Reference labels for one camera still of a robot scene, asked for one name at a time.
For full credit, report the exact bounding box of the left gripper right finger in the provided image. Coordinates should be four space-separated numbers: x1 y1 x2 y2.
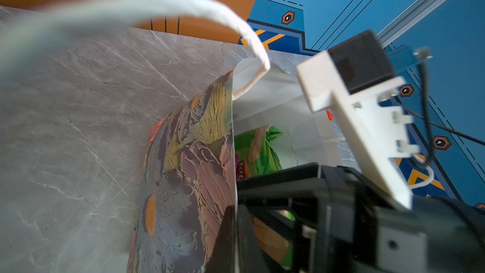
237 205 270 273

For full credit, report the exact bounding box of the large green chips bag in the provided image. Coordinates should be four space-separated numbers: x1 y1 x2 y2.
234 125 293 269

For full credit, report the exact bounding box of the floral white paper bag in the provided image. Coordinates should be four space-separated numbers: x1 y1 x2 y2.
0 0 361 273

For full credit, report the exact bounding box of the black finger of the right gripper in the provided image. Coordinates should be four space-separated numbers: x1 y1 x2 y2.
237 163 326 212

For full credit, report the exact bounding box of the small red snack packet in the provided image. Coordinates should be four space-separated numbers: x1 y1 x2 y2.
326 109 334 121

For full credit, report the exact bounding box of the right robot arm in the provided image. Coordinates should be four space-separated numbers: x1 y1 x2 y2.
237 163 484 272

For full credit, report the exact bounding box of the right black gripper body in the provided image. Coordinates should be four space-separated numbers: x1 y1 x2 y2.
295 164 428 272

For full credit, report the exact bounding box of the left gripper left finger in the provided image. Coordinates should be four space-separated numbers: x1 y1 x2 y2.
205 206 237 273

